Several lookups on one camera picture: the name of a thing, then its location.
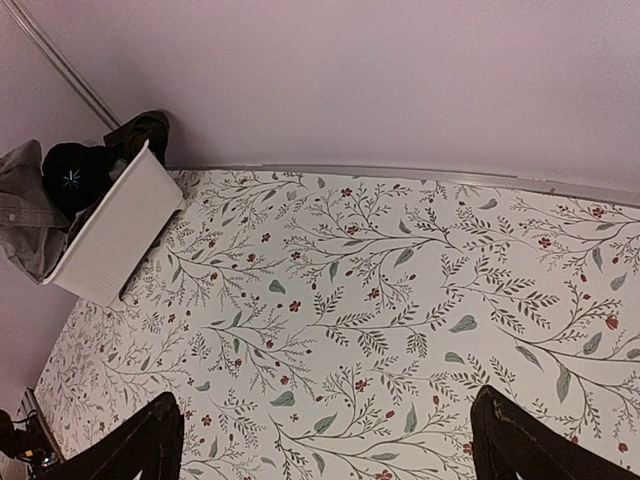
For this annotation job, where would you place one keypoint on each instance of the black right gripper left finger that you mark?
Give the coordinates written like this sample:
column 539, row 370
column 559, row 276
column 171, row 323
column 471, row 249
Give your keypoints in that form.
column 148, row 445

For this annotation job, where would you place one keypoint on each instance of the black garment with logo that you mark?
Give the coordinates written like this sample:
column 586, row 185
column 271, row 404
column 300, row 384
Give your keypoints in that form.
column 76, row 176

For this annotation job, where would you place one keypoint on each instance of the dark olive garment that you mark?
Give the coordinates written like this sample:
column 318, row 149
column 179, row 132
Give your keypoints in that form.
column 152, row 127

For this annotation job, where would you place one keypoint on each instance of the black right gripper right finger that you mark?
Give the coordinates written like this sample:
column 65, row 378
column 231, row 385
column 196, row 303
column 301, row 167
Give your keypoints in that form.
column 508, row 443

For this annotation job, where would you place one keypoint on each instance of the aluminium frame post left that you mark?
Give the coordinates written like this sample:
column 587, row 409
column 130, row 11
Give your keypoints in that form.
column 58, row 61

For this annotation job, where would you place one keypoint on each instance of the white plastic laundry basket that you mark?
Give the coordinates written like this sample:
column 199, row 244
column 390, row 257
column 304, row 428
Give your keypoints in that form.
column 111, row 243

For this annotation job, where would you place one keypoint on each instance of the grey button-up shirt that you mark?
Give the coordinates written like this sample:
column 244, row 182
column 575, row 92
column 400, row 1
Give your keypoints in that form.
column 33, row 230

